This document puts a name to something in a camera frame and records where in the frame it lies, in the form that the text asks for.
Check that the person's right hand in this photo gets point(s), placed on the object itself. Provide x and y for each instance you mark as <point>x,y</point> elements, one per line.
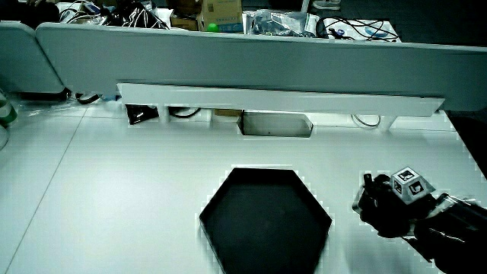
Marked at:
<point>392,213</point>

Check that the person's right forearm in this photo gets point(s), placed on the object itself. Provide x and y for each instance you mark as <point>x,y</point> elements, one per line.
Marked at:
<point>456,236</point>

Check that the white desk shelf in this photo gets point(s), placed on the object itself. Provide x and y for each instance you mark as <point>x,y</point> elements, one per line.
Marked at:
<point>274,99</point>

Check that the white desk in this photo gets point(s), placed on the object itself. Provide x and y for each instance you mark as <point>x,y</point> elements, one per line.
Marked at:
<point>114,190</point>

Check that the black hexagonal tray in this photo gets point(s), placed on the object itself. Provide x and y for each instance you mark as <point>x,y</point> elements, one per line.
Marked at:
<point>266,224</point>

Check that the white flat box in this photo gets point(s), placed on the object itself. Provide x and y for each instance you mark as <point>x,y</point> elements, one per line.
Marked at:
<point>380,32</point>

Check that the flat cardboard piece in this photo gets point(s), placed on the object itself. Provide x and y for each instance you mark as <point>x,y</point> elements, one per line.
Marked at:
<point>227,112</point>

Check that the long grey partition panel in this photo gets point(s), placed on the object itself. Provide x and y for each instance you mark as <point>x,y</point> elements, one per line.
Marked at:
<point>247,61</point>

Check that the white shoe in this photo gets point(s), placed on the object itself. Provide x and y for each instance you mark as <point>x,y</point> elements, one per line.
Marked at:
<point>326,4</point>

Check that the clear plastic bag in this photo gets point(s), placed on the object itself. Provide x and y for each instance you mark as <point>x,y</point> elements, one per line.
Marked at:
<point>277,23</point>

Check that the green ball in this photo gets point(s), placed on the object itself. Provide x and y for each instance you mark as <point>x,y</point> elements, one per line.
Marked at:
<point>212,27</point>

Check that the large cardboard box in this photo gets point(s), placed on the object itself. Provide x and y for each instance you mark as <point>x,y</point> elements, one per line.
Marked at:
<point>220,13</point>

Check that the black glossy pouch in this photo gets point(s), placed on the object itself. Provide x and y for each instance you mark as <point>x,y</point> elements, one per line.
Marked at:
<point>141,113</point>

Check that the small brown cardboard box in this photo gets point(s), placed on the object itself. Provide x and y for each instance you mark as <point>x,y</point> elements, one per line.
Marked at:
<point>184,23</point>

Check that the black glossy bag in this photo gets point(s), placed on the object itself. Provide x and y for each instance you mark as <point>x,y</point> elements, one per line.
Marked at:
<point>133,15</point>

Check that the green white bottle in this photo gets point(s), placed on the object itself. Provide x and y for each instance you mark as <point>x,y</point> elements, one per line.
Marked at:
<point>7,112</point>

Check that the short grey partition panel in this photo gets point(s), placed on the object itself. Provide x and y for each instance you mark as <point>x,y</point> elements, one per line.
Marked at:
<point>23,57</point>

